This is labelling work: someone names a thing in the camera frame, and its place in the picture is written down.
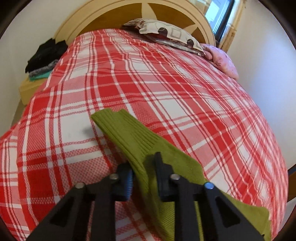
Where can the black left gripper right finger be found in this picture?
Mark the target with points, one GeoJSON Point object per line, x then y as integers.
{"type": "Point", "coordinates": [166, 186]}

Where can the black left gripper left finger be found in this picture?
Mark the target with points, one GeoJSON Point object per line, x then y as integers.
{"type": "Point", "coordinates": [124, 183]}

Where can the green knitted sweater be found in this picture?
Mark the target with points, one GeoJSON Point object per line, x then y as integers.
{"type": "Point", "coordinates": [139, 145]}

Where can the black folded clothes pile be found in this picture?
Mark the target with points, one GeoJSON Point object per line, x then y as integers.
{"type": "Point", "coordinates": [48, 54]}

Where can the red white plaid bedspread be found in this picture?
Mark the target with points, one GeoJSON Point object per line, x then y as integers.
{"type": "Point", "coordinates": [177, 95]}

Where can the pink pillow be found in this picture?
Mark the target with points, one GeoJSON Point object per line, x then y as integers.
{"type": "Point", "coordinates": [219, 59]}

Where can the grey patterned pillow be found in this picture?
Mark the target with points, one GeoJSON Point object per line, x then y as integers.
{"type": "Point", "coordinates": [166, 34]}

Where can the cream bedside table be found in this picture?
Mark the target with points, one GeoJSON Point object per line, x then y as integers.
{"type": "Point", "coordinates": [28, 88]}

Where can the beige patterned curtain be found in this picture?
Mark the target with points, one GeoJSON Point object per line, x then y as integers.
{"type": "Point", "coordinates": [232, 24]}

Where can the cream wooden headboard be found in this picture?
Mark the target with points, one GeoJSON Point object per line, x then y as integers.
{"type": "Point", "coordinates": [95, 15]}

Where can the window with dark frame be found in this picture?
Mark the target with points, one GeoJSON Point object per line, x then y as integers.
{"type": "Point", "coordinates": [218, 15]}

